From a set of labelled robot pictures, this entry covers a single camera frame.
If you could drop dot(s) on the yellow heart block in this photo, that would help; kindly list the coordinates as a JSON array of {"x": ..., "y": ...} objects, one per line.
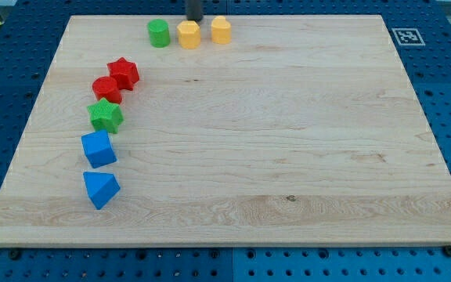
[{"x": 221, "y": 30}]

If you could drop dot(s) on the black bolt front left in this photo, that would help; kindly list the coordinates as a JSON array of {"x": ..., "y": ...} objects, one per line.
[{"x": 14, "y": 254}]

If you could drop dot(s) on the green star block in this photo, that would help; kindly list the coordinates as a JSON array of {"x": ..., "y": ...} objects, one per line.
[{"x": 105, "y": 115}]

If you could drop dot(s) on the green cylinder block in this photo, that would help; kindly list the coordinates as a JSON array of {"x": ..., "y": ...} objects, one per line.
[{"x": 158, "y": 31}]

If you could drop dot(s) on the yellow hexagon block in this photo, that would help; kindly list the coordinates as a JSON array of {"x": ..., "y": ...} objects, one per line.
[{"x": 188, "y": 32}]

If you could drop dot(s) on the black bolt front right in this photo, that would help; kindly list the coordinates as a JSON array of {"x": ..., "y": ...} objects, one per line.
[{"x": 447, "y": 251}]

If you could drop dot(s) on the blue triangle block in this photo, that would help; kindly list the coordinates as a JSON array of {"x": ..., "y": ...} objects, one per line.
[{"x": 101, "y": 187}]

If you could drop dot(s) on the red cylinder block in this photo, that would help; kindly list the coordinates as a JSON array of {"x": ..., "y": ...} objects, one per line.
[{"x": 106, "y": 87}]

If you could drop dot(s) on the white fiducial marker tag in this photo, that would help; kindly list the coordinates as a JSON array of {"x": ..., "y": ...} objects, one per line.
[{"x": 408, "y": 36}]

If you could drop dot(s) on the wooden board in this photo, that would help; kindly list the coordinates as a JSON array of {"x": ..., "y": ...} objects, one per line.
[{"x": 303, "y": 131}]

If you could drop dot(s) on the blue cube block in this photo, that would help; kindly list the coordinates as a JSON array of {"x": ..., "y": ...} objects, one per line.
[{"x": 98, "y": 148}]

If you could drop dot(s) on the black bolt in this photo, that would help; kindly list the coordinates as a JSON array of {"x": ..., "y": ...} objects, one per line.
[
  {"x": 447, "y": 251},
  {"x": 14, "y": 254}
]

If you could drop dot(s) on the red star block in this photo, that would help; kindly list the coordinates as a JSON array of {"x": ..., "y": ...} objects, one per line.
[{"x": 124, "y": 72}]

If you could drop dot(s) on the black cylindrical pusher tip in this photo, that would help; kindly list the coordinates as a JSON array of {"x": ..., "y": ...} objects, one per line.
[{"x": 194, "y": 10}]

